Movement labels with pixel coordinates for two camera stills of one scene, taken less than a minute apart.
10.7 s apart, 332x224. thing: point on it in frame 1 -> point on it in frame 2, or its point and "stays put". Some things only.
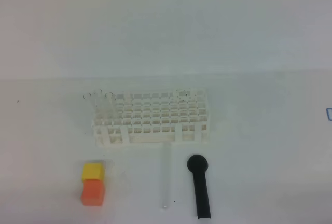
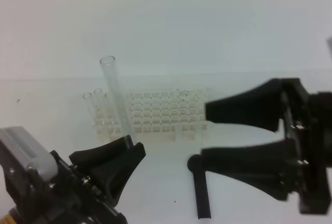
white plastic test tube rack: x=161 y=118 stays put
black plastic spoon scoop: x=198 y=164 stays put
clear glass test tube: x=166 y=175 -> x=108 y=64
